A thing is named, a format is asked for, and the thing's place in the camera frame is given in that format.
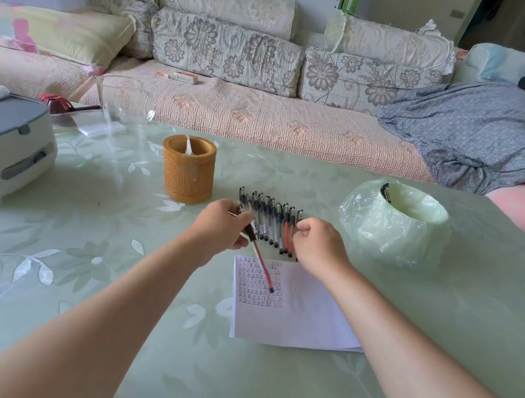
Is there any person's left hand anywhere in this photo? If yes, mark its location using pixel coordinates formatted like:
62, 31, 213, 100
184, 194, 258, 275

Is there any person's right hand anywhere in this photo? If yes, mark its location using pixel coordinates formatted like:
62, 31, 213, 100
286, 214, 362, 285

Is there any red ink gel pen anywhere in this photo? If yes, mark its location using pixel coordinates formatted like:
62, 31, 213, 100
216, 208, 287, 294

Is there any person's left forearm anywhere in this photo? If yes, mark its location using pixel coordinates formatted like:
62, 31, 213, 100
0, 205, 210, 398

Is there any person's right forearm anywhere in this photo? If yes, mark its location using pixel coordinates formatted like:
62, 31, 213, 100
309, 262, 525, 398

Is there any row of black capped pens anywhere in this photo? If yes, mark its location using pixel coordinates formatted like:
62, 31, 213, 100
229, 186, 309, 262

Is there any brown bamboo pen holder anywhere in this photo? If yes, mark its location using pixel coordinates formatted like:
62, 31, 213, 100
153, 131, 222, 208

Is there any white paper sheet with writing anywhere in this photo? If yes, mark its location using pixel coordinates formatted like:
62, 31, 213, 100
221, 252, 376, 361

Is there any bin lined with green bag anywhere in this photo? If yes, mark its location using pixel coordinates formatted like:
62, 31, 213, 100
331, 171, 459, 277

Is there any black item in bin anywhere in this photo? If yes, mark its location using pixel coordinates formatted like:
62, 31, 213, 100
378, 181, 396, 205

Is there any pink quilted sofa cover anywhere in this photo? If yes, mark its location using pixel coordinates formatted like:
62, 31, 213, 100
0, 35, 451, 186

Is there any floral grey sofa back cushion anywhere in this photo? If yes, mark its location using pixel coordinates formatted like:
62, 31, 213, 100
297, 43, 453, 128
142, 6, 309, 99
76, 0, 162, 62

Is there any small white packet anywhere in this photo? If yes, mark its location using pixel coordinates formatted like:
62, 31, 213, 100
172, 71, 200, 86

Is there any clear glass pitcher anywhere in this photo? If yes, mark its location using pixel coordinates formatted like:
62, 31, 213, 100
87, 73, 161, 153

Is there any white flat pad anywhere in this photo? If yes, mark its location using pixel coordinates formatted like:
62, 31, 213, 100
75, 113, 128, 144

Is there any grey patterned blanket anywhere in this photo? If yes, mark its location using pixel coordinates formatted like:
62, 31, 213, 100
367, 62, 525, 203

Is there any red and black object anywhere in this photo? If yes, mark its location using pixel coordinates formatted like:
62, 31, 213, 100
37, 91, 104, 124

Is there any black and white device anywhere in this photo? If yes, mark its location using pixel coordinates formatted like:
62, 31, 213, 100
284, 0, 343, 36

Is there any yellow and pink pillow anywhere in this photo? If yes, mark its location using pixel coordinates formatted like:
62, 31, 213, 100
0, 0, 138, 79

